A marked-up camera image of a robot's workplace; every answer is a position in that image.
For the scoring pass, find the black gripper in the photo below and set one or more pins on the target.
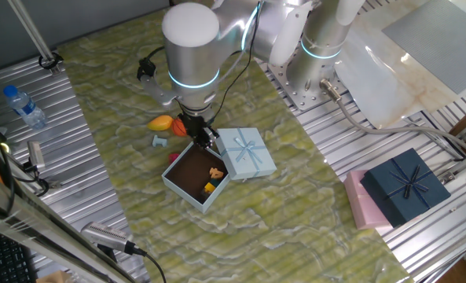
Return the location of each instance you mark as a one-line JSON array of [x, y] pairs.
[[193, 123]]

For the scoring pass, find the beige flat sheet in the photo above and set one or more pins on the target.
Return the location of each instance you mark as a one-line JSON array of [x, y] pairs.
[[374, 78]]

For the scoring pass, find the dark blue gift box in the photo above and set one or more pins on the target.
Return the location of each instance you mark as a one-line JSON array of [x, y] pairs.
[[405, 186]]

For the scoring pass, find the clear plastic water bottle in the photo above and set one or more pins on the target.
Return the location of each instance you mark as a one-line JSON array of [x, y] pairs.
[[24, 108]]

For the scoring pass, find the light blue gift box base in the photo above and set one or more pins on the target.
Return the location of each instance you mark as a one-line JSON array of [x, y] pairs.
[[185, 192]]

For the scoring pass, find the black keyboard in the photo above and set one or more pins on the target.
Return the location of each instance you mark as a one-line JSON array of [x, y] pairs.
[[1, 255]]

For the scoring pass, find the yellow orange toy mango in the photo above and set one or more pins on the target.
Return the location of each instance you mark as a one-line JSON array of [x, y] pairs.
[[160, 123]]

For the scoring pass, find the small grey toy block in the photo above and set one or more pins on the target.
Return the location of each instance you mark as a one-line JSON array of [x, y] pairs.
[[160, 141]]

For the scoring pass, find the light blue gift box lid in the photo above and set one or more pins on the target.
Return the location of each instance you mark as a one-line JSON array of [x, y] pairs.
[[248, 153]]

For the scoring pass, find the dark blue toy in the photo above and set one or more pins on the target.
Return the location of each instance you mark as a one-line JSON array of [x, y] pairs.
[[215, 181]]

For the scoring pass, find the small pink toy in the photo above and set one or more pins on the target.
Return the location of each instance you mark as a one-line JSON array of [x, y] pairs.
[[173, 158]]

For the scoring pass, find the grey studded baseplate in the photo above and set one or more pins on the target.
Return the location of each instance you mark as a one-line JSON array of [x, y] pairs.
[[441, 35]]

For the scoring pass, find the silver robot mounting plate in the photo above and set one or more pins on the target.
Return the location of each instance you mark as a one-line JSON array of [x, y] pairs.
[[295, 94]]

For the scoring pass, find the orange toy basketball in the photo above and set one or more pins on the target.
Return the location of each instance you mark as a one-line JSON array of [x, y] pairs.
[[178, 127]]

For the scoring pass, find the aluminium frame bar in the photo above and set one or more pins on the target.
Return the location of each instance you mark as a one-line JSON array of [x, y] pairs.
[[40, 228]]

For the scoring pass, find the green marble pattern mat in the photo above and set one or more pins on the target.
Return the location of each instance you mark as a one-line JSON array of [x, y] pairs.
[[236, 236]]

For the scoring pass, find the pink flat object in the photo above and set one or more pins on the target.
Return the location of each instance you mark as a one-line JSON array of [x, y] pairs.
[[364, 208]]

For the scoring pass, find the white ridged device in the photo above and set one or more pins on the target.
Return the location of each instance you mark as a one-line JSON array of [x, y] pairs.
[[103, 234]]

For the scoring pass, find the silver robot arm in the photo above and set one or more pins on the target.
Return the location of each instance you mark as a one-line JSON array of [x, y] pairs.
[[193, 59]]

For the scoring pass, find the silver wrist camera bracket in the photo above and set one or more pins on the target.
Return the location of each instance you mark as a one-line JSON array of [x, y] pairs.
[[156, 92]]

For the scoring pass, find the silver aluminium rail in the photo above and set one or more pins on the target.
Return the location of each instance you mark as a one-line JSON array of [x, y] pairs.
[[464, 165]]

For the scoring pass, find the gold metallic toy block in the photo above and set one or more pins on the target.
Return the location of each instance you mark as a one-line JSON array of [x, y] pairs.
[[209, 187]]

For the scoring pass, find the silver tripod pole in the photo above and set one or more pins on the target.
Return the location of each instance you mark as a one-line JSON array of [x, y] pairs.
[[32, 31]]

